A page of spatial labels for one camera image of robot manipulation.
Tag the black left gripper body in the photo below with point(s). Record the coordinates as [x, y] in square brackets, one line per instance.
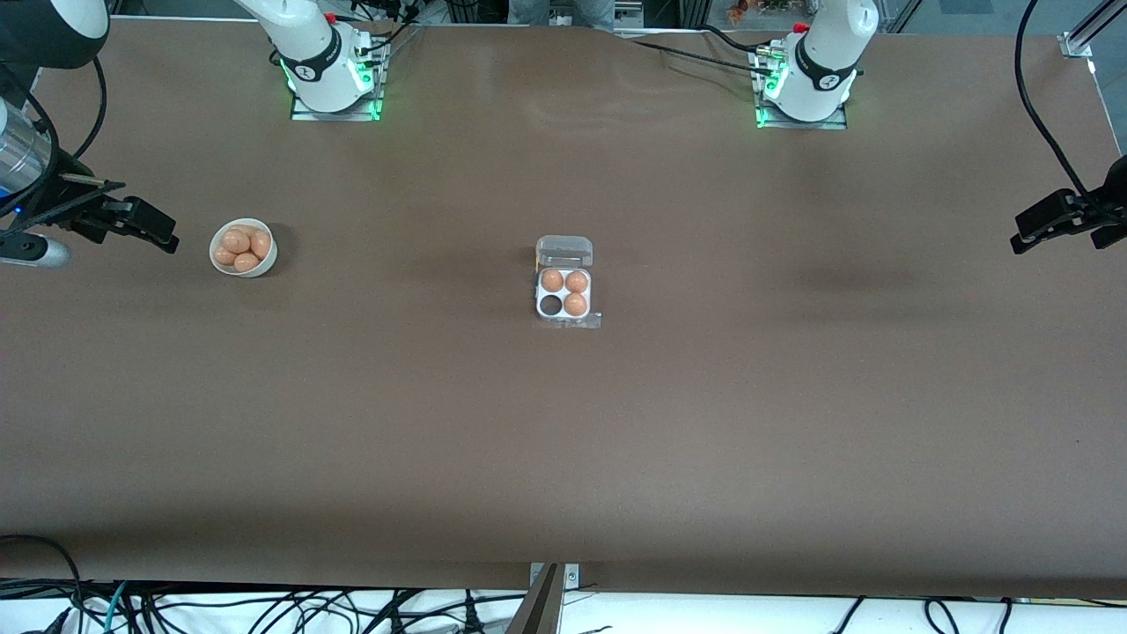
[1094, 210]

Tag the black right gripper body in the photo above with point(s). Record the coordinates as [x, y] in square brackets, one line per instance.
[74, 211]

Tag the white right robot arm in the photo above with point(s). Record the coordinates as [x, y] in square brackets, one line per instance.
[317, 62]

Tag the clear plastic egg box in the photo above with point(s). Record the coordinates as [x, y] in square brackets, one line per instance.
[563, 251]

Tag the white round bowl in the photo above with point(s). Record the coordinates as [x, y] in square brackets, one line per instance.
[264, 262]

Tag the person in grey trousers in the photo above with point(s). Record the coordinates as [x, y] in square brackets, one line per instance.
[563, 11]

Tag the aluminium frame profile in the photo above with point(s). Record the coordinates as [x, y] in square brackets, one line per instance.
[1087, 31]

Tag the metal table edge bracket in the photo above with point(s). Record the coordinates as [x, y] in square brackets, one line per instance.
[548, 603]

